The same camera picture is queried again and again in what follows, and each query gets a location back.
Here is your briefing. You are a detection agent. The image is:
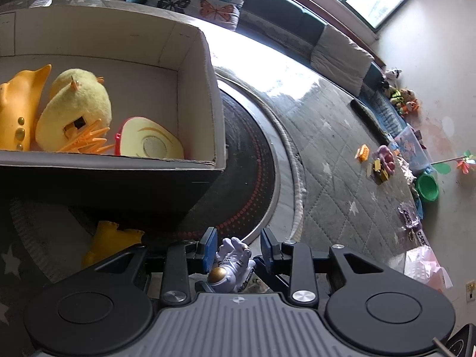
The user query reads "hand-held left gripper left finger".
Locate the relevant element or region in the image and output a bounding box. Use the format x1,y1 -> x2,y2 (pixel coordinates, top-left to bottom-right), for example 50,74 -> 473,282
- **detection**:
84,227 -> 218,304

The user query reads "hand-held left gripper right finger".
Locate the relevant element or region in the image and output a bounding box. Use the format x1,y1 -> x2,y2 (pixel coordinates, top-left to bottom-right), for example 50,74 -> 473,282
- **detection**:
256,228 -> 391,308

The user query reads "white astronaut figure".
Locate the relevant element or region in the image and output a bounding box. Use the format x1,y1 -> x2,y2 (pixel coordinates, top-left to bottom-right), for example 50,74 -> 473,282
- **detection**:
206,237 -> 257,294

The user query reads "cardboard box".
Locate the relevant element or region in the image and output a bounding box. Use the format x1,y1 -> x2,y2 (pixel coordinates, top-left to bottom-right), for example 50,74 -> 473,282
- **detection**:
0,5 -> 227,227

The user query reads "round dark rug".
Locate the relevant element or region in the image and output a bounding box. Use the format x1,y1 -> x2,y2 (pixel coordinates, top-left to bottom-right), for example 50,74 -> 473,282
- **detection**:
7,67 -> 309,281

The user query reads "grey quilted star mat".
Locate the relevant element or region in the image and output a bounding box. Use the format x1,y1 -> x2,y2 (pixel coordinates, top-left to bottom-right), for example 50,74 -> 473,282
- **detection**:
260,78 -> 426,268

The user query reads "yellow plastic toy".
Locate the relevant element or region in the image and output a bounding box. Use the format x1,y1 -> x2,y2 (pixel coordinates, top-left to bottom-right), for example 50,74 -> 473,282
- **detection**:
82,220 -> 145,268

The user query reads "yellow and red toy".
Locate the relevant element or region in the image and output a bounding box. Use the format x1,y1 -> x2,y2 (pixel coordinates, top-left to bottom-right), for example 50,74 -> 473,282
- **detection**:
114,117 -> 184,159

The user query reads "yellow toy truck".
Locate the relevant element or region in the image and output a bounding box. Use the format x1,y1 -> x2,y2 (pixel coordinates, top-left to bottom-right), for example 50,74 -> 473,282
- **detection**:
372,158 -> 392,184

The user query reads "pink toy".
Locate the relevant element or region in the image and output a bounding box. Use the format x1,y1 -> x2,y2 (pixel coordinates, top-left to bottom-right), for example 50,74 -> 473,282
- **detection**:
375,145 -> 397,173

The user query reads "pink plastic bag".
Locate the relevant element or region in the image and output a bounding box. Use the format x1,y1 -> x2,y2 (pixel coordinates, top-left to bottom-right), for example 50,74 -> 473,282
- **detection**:
403,245 -> 454,292

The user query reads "black roll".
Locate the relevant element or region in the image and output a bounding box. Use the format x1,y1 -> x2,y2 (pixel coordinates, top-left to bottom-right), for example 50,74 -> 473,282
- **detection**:
350,100 -> 389,145

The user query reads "green bowl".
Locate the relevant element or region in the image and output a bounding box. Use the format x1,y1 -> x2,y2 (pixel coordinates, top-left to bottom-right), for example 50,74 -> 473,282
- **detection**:
415,174 -> 440,203

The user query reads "clear plastic storage box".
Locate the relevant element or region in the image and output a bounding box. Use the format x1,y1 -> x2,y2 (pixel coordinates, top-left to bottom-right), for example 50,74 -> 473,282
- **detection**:
394,124 -> 432,175

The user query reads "green and yellow plush toy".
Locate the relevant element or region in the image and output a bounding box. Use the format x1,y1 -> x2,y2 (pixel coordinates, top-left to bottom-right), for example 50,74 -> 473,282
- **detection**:
387,87 -> 407,107

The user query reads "orange plush toy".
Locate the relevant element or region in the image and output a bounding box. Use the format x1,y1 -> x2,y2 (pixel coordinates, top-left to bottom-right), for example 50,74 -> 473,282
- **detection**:
398,98 -> 420,118

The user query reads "yellow plush duck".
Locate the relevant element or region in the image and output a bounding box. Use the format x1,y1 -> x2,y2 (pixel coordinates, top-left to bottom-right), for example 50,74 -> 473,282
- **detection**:
35,68 -> 115,154

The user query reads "grey cushion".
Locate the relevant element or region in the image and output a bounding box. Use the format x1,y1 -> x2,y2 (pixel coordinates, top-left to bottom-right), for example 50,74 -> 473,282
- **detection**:
310,25 -> 374,96

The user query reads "white and black plush toy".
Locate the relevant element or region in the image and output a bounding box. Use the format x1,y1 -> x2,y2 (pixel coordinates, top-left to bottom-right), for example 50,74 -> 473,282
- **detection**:
381,68 -> 403,88

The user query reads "black device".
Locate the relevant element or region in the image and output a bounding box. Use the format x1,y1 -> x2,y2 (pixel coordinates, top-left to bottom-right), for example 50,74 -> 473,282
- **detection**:
431,323 -> 476,357

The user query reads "colourful pinwheel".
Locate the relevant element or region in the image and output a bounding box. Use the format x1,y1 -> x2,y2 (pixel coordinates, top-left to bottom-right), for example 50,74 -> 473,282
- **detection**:
431,151 -> 476,175

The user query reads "teal sofa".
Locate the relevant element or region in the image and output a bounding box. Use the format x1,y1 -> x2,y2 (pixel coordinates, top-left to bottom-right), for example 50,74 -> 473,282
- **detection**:
238,0 -> 387,99

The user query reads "orange dolphin toy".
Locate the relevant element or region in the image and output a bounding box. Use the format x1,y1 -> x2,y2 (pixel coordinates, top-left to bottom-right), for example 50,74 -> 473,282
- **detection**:
0,64 -> 52,152

